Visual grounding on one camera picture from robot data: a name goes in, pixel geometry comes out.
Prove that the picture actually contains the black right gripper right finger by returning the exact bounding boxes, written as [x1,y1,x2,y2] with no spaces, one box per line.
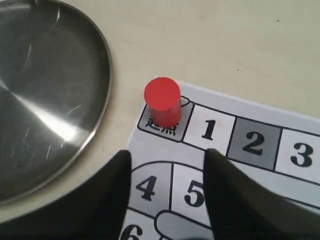
[203,148,320,240]

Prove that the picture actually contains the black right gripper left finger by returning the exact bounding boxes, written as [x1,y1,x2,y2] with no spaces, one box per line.
[0,149,132,240]

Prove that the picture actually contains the red cylinder game piece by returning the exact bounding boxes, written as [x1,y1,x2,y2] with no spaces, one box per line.
[144,76,182,128]

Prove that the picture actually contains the paper game board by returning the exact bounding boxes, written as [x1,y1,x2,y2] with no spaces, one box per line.
[119,82,320,240]

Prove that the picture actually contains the round steel plate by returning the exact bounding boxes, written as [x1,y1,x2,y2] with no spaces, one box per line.
[0,0,113,204]

